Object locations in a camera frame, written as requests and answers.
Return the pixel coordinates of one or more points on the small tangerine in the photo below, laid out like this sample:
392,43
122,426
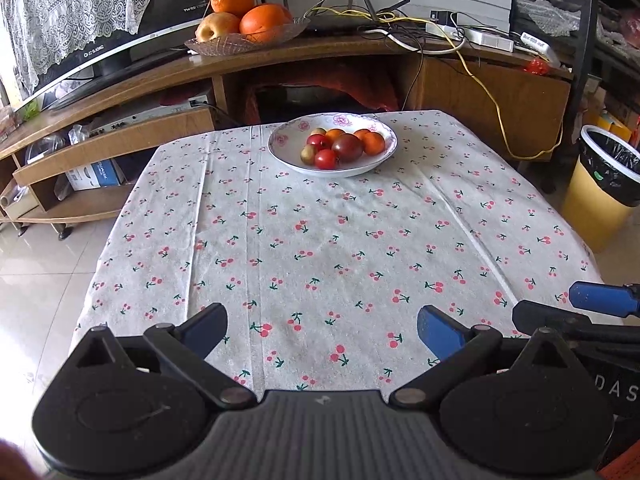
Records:
361,134
375,143
334,135

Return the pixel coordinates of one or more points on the white floral bowl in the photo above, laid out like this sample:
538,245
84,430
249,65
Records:
285,140

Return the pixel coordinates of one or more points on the wooden television stand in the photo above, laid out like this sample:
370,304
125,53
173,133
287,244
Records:
150,77

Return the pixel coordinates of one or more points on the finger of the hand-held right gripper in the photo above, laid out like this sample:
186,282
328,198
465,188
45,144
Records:
580,317
600,299

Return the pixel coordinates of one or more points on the red ornament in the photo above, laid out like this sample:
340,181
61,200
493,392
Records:
538,66

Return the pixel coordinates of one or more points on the blue and white box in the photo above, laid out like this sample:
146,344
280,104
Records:
95,174

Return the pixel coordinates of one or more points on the red tomato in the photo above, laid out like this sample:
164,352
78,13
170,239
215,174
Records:
316,141
326,159

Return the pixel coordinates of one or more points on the yellow apple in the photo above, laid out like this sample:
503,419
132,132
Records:
217,26

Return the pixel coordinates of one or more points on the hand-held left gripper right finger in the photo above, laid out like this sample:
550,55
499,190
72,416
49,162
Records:
440,332

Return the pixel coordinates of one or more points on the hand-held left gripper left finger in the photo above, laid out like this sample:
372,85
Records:
207,329

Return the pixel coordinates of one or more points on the cherry print tablecloth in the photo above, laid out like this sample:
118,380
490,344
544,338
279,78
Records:
320,240

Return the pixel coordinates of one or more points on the silver media player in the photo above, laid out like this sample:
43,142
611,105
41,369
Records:
150,117

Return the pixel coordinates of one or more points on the black power adapter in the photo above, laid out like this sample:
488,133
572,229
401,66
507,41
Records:
442,17

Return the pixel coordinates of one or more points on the clear plastic bag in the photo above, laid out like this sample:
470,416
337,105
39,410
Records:
55,142

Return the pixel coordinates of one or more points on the white labelled device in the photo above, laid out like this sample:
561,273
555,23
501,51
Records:
537,45

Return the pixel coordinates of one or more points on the dark purple tomato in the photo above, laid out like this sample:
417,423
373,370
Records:
347,146

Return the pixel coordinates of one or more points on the black shelf rack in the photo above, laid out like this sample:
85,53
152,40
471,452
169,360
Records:
586,20

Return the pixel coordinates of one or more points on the red cloth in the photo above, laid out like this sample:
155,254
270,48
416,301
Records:
350,85

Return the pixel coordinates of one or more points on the large orange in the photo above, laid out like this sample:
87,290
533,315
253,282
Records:
232,0
265,22

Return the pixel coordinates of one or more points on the black router with antennas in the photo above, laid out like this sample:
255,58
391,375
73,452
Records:
335,22

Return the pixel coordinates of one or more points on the white lace cloth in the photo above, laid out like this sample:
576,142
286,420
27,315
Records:
65,10

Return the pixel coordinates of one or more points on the yellow bin with black bag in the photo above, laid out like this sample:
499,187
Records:
595,210

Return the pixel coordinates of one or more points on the glass fruit dish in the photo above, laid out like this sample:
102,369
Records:
225,46

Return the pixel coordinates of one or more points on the white power strip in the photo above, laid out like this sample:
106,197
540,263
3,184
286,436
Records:
490,40

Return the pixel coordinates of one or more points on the small pale yellow fruit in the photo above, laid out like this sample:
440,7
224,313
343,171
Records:
307,154

